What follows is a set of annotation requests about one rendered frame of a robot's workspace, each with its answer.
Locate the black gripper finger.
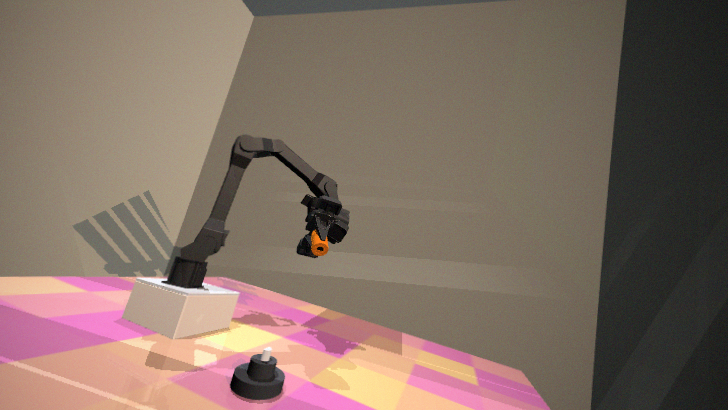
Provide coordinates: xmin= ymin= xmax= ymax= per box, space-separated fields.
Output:
xmin=312 ymin=211 xmax=337 ymax=241
xmin=301 ymin=236 xmax=312 ymax=251

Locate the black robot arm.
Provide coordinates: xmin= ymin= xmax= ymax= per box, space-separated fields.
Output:
xmin=161 ymin=135 xmax=350 ymax=289

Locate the orange cylinder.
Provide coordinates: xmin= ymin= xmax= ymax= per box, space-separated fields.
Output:
xmin=311 ymin=230 xmax=328 ymax=256

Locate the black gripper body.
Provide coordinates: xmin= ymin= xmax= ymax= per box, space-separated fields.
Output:
xmin=297 ymin=195 xmax=342 ymax=258

